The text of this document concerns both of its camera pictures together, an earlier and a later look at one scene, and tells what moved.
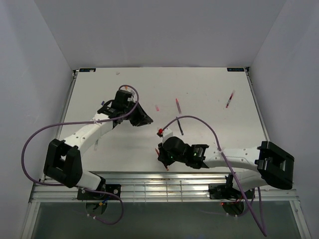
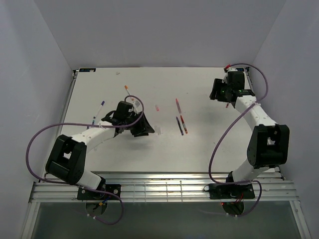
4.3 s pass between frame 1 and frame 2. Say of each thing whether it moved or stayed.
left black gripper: moved
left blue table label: stayed
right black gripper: moved
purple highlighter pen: stayed
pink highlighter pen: stayed
